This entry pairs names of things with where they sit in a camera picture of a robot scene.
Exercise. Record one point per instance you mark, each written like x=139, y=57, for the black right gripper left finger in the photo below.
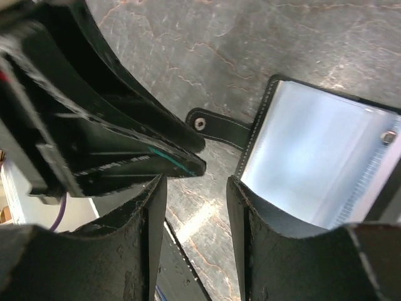
x=115, y=257

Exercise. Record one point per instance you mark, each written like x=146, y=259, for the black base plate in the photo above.
x=177, y=279

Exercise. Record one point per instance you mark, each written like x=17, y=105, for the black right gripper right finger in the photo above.
x=280, y=257

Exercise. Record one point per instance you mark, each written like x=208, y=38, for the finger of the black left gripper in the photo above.
x=119, y=81

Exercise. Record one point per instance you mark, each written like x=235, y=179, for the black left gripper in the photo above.
x=61, y=133

